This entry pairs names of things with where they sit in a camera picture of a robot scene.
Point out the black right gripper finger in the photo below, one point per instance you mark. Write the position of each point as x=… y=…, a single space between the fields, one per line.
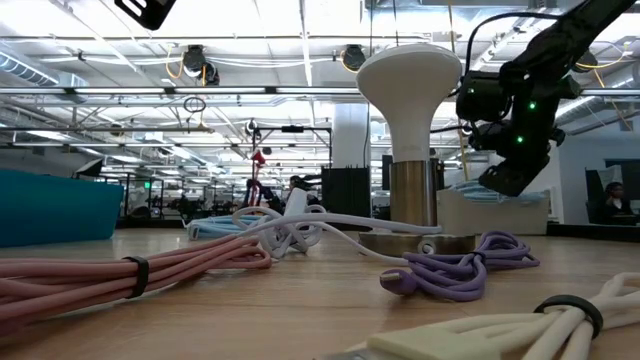
x=515 y=180

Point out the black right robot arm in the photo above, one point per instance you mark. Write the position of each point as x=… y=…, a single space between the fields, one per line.
x=560 y=45

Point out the grey plastic bin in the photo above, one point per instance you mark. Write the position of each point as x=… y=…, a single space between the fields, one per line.
x=500 y=215

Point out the person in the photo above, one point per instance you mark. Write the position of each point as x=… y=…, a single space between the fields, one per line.
x=616 y=200
x=299 y=182

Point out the white mushroom table lamp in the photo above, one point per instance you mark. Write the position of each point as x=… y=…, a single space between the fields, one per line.
x=407 y=100

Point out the black panel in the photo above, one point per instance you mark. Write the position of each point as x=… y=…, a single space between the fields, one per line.
x=345 y=195

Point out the red object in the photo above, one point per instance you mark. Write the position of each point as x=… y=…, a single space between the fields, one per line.
x=258 y=159

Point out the blue plastic bin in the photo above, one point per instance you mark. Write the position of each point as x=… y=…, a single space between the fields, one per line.
x=50 y=210

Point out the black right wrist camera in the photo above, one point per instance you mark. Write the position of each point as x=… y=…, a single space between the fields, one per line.
x=482 y=97

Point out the black background rig frame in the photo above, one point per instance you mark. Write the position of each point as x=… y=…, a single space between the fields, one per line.
x=292 y=129

